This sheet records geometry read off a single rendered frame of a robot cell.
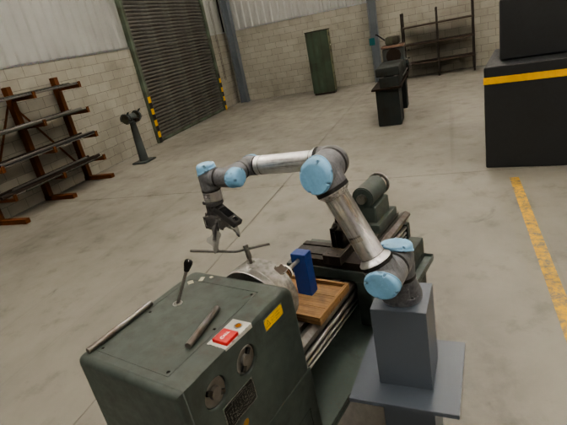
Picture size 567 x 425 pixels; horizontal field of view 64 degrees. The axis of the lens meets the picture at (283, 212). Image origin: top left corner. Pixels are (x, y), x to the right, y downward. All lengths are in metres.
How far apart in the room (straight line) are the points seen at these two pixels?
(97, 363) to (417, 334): 1.08
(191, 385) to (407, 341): 0.82
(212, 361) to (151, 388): 0.18
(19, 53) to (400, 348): 9.12
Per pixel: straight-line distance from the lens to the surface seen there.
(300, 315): 2.11
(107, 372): 1.56
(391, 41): 10.27
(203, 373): 1.38
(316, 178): 1.44
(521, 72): 6.09
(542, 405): 2.99
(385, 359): 1.87
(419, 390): 1.92
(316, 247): 2.51
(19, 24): 10.24
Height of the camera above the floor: 2.09
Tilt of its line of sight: 21 degrees down
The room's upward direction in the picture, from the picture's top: 12 degrees counter-clockwise
